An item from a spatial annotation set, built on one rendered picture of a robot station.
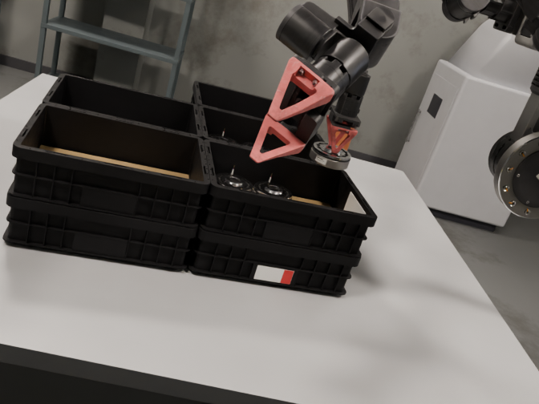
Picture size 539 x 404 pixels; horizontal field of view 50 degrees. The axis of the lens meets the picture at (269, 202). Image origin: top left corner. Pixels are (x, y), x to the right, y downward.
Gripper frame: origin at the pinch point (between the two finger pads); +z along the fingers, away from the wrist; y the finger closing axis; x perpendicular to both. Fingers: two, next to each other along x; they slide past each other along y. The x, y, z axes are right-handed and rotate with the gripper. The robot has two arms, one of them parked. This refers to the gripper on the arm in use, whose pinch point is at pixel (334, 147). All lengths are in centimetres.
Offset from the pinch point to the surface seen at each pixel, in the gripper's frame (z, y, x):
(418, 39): -5, -331, 123
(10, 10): 60, -336, -193
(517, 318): 104, -115, 161
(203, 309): 30, 37, -25
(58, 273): 30, 36, -55
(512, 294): 104, -143, 171
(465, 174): 67, -237, 160
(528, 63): -17, -242, 171
